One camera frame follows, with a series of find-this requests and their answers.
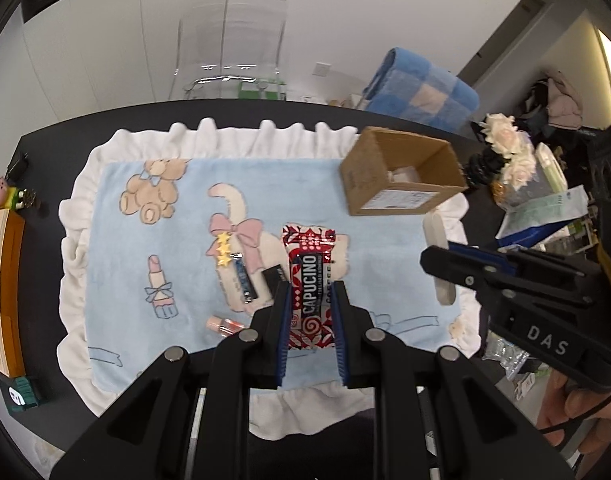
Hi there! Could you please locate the pink small bottle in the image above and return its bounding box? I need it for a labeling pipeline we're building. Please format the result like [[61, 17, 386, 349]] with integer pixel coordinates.
[[206, 316, 246, 337]]

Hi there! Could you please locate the person right hand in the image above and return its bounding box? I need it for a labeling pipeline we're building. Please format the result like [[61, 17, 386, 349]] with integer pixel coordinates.
[[537, 370, 611, 479]]

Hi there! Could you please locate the cream nail file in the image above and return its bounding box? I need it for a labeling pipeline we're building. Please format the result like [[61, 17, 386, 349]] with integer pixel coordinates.
[[420, 210, 456, 306]]

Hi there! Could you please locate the pale pink rose bouquet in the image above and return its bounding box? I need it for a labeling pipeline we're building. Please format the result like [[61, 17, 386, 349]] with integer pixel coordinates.
[[480, 113, 537, 191]]

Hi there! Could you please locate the blue cartoon frilled blanket mat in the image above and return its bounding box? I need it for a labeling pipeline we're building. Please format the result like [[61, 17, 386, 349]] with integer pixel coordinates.
[[57, 118, 481, 415]]

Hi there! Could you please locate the black chifeng lighter box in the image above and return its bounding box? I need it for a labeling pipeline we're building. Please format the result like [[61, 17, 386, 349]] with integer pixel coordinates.
[[262, 264, 287, 307]]

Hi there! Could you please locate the orange wooden desk calendar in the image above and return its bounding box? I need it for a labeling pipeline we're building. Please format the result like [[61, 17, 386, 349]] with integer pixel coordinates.
[[0, 209, 25, 378]]

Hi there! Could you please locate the transparent acrylic chair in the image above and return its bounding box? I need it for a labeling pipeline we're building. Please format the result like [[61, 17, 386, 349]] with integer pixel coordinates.
[[169, 0, 288, 101]]

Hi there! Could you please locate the blue white paper pouch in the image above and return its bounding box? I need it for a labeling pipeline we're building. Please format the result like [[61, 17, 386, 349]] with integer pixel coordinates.
[[496, 185, 589, 248]]

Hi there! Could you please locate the red capucino candy packet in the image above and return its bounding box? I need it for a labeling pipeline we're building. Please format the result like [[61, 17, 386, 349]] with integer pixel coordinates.
[[282, 223, 337, 350]]

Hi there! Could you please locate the blue checked towel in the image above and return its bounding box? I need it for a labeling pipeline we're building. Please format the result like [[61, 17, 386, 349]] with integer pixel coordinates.
[[362, 47, 480, 133]]

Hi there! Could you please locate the brown cardboard box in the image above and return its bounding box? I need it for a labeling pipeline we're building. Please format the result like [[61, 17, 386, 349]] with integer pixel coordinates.
[[339, 127, 466, 216]]

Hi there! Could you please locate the white green wipes pack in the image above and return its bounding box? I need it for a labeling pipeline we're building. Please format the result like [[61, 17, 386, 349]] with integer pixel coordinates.
[[534, 143, 568, 193]]

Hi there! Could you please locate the yellow star hair clip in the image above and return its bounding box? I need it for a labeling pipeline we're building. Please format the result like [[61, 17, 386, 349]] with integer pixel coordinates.
[[217, 232, 232, 266]]

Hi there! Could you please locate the green white box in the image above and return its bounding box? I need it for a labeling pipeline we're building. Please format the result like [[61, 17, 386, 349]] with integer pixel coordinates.
[[237, 79, 286, 101]]

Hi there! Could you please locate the cartoon boy figurine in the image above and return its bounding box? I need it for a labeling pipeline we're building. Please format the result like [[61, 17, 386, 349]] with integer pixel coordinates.
[[0, 176, 40, 211]]

